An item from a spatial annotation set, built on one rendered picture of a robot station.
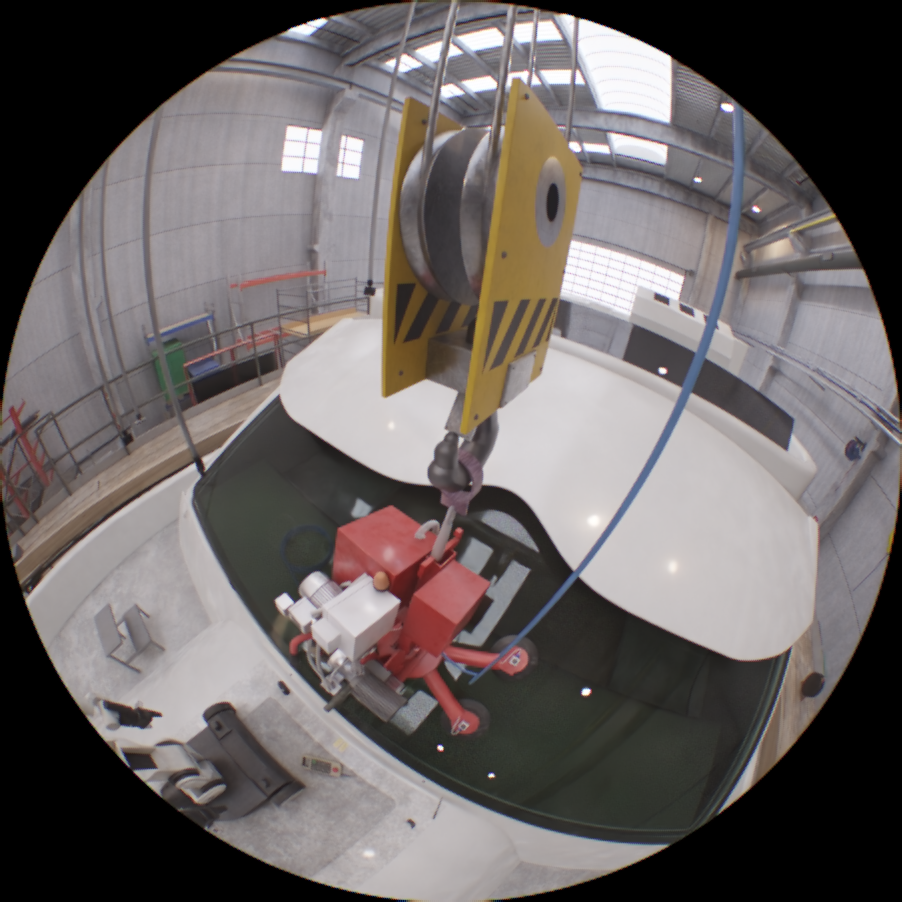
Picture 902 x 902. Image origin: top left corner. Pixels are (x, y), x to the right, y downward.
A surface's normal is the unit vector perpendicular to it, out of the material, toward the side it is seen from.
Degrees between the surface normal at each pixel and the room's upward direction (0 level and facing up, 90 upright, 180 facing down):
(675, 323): 61
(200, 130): 90
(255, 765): 0
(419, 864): 10
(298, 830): 0
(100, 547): 90
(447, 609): 17
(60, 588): 90
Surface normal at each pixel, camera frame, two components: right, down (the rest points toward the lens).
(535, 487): -0.05, -0.57
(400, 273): 0.83, 0.41
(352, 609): 0.28, -0.89
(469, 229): 0.01, 0.75
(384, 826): 0.11, -0.79
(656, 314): -0.43, 0.01
